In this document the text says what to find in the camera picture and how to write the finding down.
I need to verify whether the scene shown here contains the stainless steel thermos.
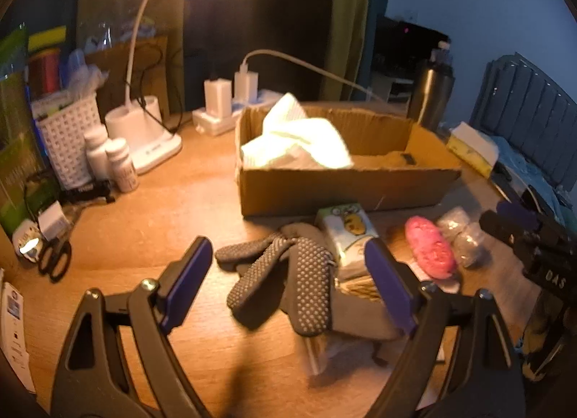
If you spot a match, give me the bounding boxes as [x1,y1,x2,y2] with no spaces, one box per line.
[407,60,455,133]

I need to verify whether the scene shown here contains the white charger with cable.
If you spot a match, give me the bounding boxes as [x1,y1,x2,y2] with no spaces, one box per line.
[233,64,260,103]

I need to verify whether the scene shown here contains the white wide charger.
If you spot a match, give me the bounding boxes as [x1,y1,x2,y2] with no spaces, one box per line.
[204,79,233,119]

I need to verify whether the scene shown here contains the white printed paper sheet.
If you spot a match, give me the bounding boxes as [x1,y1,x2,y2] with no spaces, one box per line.
[0,280,37,394]

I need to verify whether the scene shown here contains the white woven basket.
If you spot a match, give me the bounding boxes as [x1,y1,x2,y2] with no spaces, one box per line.
[34,91,102,191]

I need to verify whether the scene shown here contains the shiny tape roll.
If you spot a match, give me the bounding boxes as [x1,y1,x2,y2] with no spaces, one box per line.
[13,223,46,262]

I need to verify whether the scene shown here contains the black lamp cable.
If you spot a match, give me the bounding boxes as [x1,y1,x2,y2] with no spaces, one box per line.
[133,42,183,133]

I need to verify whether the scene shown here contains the small white adapter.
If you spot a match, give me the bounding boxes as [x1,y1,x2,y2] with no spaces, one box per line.
[38,202,73,241]

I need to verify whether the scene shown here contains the black scissors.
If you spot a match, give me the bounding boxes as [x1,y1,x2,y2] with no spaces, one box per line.
[37,238,73,284]

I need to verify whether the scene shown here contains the blue bedding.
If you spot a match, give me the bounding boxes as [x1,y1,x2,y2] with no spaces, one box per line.
[491,136,573,221]

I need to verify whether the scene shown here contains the white charging cable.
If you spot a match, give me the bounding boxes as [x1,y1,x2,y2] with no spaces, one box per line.
[241,50,384,103]

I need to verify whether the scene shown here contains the clear plastic water bottle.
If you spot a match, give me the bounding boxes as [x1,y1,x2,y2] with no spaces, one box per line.
[428,41,454,67]

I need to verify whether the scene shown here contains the white power strip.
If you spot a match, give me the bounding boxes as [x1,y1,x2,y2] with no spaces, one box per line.
[193,88,289,137]

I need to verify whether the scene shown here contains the white desk lamp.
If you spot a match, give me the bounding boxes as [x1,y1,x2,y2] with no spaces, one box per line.
[105,0,246,175]

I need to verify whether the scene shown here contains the cartoon print tissue packet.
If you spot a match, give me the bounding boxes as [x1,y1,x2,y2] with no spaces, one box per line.
[314,203,382,281]

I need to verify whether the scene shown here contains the cardboard box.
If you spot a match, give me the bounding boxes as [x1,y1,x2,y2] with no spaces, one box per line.
[234,103,463,218]

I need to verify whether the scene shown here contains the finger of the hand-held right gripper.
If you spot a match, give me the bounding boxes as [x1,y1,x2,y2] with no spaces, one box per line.
[479,210,535,250]
[496,199,544,232]

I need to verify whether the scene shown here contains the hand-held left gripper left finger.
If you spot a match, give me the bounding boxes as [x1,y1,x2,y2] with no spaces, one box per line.
[50,235,213,418]

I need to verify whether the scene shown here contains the yellow white tissue box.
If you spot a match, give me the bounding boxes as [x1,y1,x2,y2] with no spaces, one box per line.
[446,121,500,178]

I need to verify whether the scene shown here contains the clear plastic bundle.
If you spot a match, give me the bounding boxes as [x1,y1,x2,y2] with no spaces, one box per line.
[435,206,491,268]

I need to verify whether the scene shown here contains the white towel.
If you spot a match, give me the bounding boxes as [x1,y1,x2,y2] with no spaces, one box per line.
[240,93,353,171]

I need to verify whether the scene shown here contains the yellow sponge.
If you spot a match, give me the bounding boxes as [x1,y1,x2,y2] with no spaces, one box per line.
[28,26,67,54]

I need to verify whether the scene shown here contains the grey padded headboard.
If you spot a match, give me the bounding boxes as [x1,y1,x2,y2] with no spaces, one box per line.
[469,52,577,189]

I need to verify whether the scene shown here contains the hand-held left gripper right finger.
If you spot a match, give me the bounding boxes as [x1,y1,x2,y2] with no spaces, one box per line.
[364,238,527,418]

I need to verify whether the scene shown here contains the brown paper bag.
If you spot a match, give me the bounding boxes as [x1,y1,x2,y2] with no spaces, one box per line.
[85,35,171,124]

